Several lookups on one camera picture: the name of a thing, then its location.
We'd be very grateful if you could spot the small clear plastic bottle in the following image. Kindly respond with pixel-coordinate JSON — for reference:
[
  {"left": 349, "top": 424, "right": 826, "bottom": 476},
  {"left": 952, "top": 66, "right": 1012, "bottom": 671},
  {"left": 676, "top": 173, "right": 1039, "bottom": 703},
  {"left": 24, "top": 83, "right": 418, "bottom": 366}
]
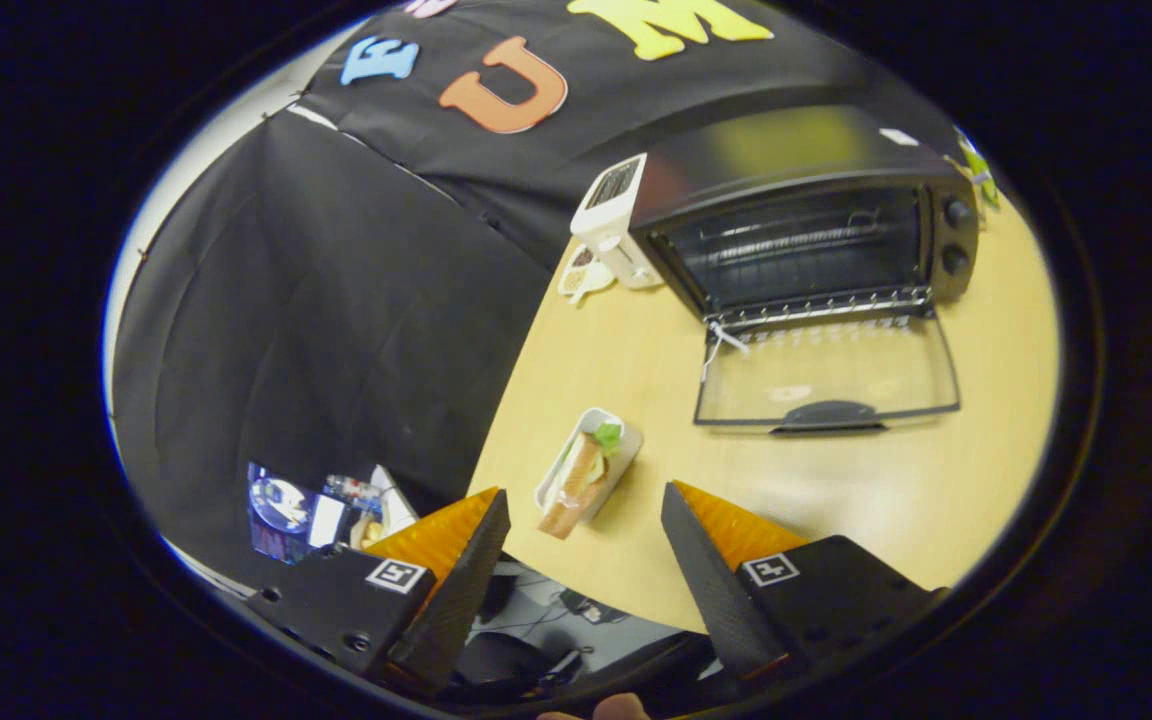
[{"left": 326, "top": 474, "right": 385, "bottom": 503}]

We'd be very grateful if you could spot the toast sandwich with lettuce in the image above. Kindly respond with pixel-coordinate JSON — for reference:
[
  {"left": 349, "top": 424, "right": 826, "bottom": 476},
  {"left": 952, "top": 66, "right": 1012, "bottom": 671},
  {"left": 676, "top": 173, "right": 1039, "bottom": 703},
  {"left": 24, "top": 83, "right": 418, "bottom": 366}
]
[{"left": 538, "top": 422, "right": 625, "bottom": 541}]

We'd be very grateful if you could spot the black toaster oven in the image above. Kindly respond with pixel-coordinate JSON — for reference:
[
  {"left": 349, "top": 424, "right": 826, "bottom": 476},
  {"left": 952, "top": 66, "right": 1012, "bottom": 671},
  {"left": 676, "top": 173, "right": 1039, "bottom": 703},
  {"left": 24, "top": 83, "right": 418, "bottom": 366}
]
[{"left": 629, "top": 105, "right": 982, "bottom": 436}]

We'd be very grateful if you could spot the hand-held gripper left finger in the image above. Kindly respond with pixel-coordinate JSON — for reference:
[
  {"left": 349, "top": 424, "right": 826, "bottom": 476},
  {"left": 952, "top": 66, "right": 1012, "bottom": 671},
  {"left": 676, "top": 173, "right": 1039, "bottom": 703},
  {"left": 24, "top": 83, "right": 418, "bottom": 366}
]
[{"left": 246, "top": 487, "right": 512, "bottom": 697}]

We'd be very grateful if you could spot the white rectangular tray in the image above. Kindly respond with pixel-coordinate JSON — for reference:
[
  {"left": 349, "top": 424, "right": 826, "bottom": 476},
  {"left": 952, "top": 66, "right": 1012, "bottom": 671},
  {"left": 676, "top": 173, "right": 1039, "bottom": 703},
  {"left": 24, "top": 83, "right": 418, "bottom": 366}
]
[{"left": 534, "top": 407, "right": 644, "bottom": 526}]

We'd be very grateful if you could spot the white slot toaster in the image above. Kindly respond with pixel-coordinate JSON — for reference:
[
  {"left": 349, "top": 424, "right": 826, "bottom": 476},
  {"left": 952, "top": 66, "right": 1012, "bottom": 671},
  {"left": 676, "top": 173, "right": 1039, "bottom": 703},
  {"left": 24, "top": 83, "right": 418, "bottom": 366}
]
[{"left": 570, "top": 153, "right": 665, "bottom": 291}]

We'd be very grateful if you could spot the green label plastic bottle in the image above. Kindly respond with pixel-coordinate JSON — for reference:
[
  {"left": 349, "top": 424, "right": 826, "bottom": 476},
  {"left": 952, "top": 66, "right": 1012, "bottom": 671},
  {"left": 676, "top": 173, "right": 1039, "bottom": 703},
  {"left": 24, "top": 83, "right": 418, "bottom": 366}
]
[{"left": 956, "top": 128, "right": 1000, "bottom": 211}]

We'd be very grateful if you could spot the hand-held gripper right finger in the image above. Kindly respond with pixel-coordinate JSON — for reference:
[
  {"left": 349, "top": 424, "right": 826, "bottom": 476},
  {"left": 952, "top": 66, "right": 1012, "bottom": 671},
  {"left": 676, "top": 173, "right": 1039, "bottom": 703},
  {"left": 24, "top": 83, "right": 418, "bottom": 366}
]
[{"left": 661, "top": 480, "right": 947, "bottom": 683}]

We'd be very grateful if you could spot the black office chair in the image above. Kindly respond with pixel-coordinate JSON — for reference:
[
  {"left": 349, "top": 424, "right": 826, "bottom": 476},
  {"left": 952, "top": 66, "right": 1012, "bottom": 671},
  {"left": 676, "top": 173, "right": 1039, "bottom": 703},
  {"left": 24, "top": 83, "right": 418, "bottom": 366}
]
[{"left": 451, "top": 628, "right": 582, "bottom": 693}]

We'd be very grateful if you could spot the small white patterned dish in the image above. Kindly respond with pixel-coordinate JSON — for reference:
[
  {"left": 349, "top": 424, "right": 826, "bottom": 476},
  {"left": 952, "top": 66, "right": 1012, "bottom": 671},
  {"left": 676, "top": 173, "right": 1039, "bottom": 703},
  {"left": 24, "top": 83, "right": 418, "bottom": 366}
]
[{"left": 558, "top": 245, "right": 617, "bottom": 306}]

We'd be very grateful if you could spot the blue printed box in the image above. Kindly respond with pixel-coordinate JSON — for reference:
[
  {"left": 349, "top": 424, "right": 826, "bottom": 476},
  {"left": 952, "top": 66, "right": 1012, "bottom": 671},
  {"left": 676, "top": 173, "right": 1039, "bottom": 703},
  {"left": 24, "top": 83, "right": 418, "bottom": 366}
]
[{"left": 248, "top": 462, "right": 325, "bottom": 563}]

